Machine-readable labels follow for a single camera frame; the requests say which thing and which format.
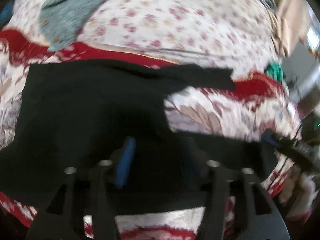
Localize black pants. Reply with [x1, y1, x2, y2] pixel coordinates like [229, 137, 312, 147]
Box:
[1, 60, 266, 215]

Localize red white floral blanket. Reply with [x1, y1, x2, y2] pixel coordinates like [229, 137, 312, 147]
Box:
[1, 29, 299, 239]

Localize green item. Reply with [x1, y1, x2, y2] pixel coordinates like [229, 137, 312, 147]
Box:
[264, 62, 285, 83]

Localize beige cloth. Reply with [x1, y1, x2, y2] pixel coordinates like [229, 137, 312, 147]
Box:
[269, 0, 312, 58]

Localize floral bed sheet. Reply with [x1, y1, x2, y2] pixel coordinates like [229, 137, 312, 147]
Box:
[8, 0, 278, 77]

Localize teal fleece jacket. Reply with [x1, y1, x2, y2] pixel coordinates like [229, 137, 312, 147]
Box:
[39, 0, 106, 52]

